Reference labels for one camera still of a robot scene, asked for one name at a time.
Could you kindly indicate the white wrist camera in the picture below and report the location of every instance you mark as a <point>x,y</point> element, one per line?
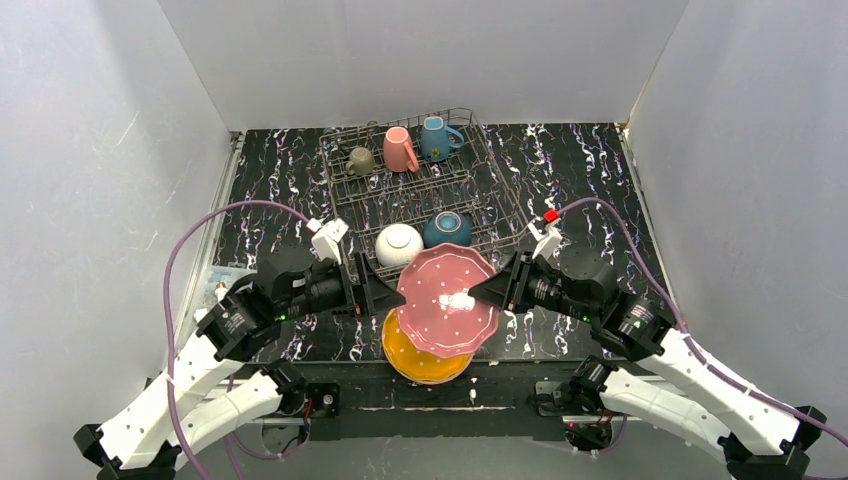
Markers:
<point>546,234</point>
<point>327,238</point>

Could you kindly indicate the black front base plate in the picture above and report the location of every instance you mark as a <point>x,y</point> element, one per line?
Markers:
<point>486,400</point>

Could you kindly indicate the beige ceramic mug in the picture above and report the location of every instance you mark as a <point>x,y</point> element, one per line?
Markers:
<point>361,162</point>

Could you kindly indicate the yellow plate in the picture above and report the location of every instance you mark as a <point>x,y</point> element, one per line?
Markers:
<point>414,364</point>

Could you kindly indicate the blue ceramic mug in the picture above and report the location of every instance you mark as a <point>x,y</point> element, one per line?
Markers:
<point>438,140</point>

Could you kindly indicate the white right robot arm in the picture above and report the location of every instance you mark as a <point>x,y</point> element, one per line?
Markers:
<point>709,406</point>

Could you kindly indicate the brown beige bowl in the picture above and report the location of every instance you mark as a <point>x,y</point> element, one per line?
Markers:
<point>447,227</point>

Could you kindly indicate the metal wire dish rack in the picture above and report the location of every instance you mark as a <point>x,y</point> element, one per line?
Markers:
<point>469,181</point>

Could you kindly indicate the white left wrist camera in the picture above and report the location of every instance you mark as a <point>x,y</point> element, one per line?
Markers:
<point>327,238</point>

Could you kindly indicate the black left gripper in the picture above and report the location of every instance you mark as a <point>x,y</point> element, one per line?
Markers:
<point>360,285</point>

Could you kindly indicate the pink ceramic mug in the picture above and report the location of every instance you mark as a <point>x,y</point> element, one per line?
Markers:
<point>398,153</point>

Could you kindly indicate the pink polka dot plate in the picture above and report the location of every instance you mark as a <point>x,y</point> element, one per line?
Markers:
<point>439,316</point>

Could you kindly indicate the clear plastic storage box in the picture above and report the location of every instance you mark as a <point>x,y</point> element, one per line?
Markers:
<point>212,285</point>

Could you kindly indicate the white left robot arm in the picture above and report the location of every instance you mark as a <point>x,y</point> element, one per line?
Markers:
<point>171,418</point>

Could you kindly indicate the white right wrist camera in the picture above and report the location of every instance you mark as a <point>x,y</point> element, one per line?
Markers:
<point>546,234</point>

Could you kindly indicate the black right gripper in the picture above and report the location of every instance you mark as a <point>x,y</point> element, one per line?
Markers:
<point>518,283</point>

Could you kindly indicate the white ceramic bowl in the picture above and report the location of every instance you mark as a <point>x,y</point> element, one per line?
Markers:
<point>397,244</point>

